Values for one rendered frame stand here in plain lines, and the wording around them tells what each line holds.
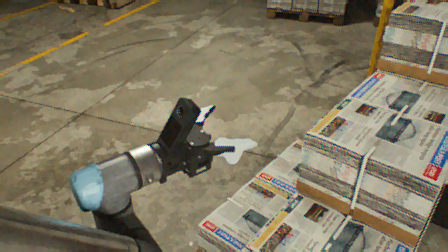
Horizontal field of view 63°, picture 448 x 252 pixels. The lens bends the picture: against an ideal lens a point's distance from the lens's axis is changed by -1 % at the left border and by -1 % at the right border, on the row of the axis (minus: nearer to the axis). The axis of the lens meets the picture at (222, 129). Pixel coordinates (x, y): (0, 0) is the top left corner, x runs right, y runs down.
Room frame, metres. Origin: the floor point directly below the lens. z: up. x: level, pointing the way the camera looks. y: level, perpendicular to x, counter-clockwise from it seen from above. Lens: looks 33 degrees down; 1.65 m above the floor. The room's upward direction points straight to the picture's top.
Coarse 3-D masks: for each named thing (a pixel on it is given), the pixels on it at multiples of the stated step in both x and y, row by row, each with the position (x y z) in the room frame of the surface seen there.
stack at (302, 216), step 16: (288, 208) 0.82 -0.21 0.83; (304, 208) 0.81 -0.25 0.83; (320, 208) 0.81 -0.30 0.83; (272, 224) 0.75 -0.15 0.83; (288, 224) 0.75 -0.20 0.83; (304, 224) 0.75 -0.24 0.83; (320, 224) 0.75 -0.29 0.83; (336, 224) 0.75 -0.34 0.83; (352, 224) 0.75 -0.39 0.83; (256, 240) 0.69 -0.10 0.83; (272, 240) 0.69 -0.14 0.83; (288, 240) 0.69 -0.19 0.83; (304, 240) 0.69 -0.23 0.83; (320, 240) 0.69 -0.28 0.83; (336, 240) 0.69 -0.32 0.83; (352, 240) 0.69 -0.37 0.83; (368, 240) 0.69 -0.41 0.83; (384, 240) 0.69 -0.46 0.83; (400, 240) 0.69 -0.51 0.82
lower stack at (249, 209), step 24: (264, 168) 1.29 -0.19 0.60; (288, 168) 1.29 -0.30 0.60; (240, 192) 1.14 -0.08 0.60; (264, 192) 1.14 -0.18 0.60; (288, 192) 1.14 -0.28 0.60; (216, 216) 1.00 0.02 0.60; (240, 216) 1.00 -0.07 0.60; (264, 216) 1.00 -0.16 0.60; (216, 240) 0.90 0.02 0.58; (240, 240) 0.88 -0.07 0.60
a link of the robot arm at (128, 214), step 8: (128, 208) 0.49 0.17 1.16; (96, 216) 0.47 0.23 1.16; (104, 216) 0.46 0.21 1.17; (112, 216) 0.46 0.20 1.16; (120, 216) 0.47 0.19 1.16; (128, 216) 0.48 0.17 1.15; (136, 216) 0.49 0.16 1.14; (96, 224) 0.47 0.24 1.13; (104, 224) 0.46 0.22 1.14; (112, 224) 0.46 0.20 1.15; (120, 224) 0.46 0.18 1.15; (128, 224) 0.46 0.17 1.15; (136, 224) 0.46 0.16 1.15; (112, 232) 0.44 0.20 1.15; (120, 232) 0.44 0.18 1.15
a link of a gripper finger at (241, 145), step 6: (222, 138) 0.61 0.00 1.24; (216, 144) 0.59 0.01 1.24; (222, 144) 0.59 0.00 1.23; (228, 144) 0.59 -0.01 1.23; (234, 144) 0.59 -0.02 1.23; (240, 144) 0.59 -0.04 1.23; (246, 144) 0.60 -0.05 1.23; (252, 144) 0.60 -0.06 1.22; (240, 150) 0.59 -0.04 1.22; (228, 156) 0.60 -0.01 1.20; (234, 156) 0.60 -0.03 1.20; (228, 162) 0.60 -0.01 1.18; (234, 162) 0.60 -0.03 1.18
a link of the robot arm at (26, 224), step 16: (0, 208) 0.31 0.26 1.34; (0, 224) 0.28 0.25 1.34; (16, 224) 0.30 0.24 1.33; (32, 224) 0.31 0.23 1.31; (48, 224) 0.32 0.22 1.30; (64, 224) 0.34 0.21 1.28; (0, 240) 0.27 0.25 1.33; (16, 240) 0.28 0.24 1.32; (32, 240) 0.29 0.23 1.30; (48, 240) 0.30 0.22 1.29; (64, 240) 0.32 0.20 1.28; (80, 240) 0.33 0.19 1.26; (96, 240) 0.35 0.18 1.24; (112, 240) 0.36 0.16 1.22; (128, 240) 0.39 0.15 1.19; (144, 240) 0.42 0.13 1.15
